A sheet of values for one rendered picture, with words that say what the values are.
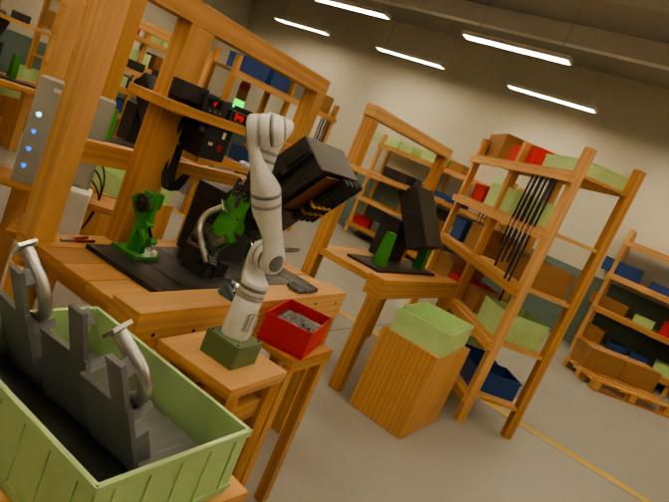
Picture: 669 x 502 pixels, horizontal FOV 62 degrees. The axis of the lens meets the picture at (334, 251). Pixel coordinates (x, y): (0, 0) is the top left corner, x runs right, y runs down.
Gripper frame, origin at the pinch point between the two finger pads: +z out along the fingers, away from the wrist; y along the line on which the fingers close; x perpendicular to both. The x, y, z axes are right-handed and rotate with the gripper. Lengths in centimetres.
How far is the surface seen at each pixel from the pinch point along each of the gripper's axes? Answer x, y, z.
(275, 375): -1, -34, 45
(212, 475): 59, -59, 44
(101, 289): 24, 26, 42
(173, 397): 50, -36, 40
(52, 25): -373, 706, -33
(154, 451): 63, -46, 45
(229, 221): -37, 33, 15
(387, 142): -919, 386, -77
